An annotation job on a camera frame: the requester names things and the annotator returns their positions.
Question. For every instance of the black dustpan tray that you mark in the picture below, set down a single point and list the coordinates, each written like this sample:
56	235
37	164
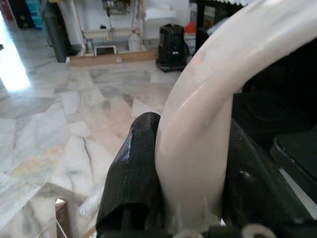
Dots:
297	156

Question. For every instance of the long wooden plank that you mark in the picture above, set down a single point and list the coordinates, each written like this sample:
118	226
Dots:
114	58

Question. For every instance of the white plastic tube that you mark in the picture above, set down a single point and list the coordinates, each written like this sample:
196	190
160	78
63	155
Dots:
88	207

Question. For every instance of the red plastic item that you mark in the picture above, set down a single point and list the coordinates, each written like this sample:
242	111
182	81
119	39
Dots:
190	27

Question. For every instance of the white plastic jug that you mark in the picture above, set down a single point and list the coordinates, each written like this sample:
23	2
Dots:
134	42

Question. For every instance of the white wooden shelf frame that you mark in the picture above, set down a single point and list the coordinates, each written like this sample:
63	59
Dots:
111	31

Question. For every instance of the dark green gas cylinder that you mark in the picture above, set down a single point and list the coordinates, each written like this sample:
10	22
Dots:
58	32

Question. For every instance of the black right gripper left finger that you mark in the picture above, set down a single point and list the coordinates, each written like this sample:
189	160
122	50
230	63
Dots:
128	173

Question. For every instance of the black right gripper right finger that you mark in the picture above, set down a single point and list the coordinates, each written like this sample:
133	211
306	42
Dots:
252	183

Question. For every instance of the black boxy floor appliance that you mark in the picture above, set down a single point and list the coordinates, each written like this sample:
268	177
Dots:
172	47

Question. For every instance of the blue storage box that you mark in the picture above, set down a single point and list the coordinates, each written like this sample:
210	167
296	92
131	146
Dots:
33	15

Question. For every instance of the white framed dark panel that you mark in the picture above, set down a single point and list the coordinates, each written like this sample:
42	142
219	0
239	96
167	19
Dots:
105	50

